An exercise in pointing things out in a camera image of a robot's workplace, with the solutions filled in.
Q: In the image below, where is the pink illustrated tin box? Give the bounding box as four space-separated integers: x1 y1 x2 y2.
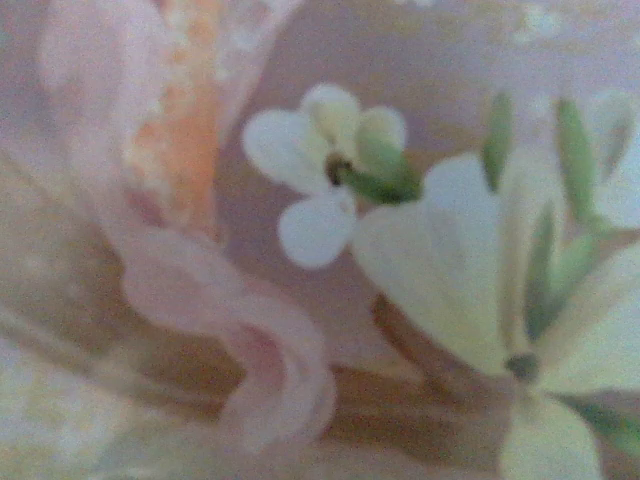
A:
0 0 640 480

